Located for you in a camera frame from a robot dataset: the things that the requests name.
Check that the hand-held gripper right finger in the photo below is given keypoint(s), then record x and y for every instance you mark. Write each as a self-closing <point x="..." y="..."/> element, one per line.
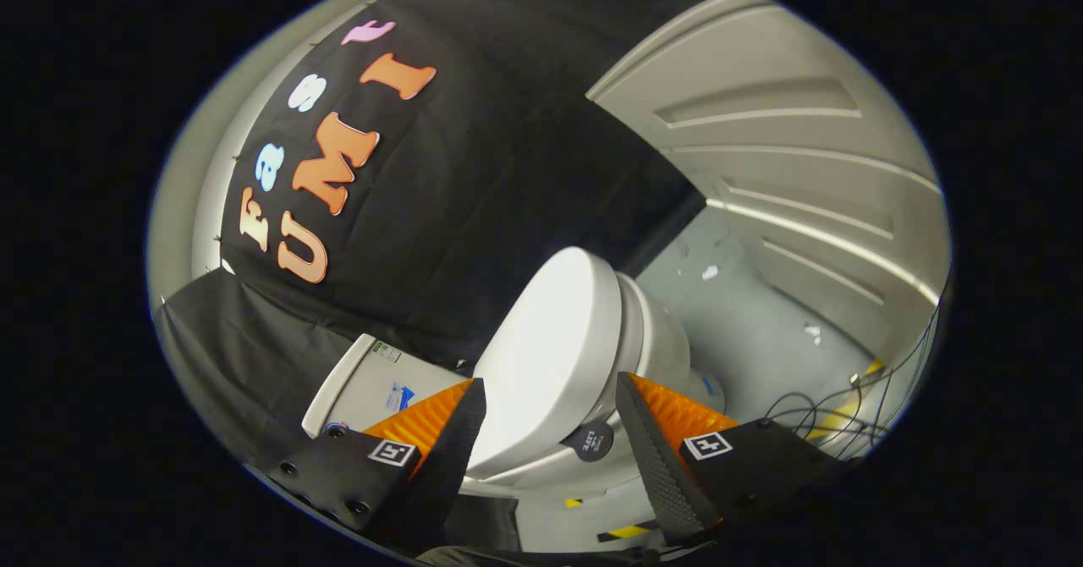
<point x="656" y="465"/>

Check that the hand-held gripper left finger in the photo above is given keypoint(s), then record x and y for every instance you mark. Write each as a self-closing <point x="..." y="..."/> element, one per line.
<point x="453" y="465"/>

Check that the black lid pull tab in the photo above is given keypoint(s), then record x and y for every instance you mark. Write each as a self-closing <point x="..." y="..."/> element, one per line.
<point x="590" y="443"/>

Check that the white toilet lid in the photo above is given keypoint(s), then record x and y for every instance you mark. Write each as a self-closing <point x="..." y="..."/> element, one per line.
<point x="550" y="347"/>

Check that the white toilet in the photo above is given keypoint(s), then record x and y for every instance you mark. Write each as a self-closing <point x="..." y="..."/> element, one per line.
<point x="372" y="393"/>

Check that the yellow black floor tape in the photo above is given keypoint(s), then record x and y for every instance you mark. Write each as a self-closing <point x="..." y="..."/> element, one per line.
<point x="628" y="531"/>
<point x="838" y="419"/>

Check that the black backdrop cloth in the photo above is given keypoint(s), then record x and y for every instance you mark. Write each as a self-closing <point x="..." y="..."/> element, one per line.
<point x="474" y="211"/>

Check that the white drawer cabinet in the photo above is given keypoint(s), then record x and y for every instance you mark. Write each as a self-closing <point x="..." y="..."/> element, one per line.
<point x="761" y="127"/>

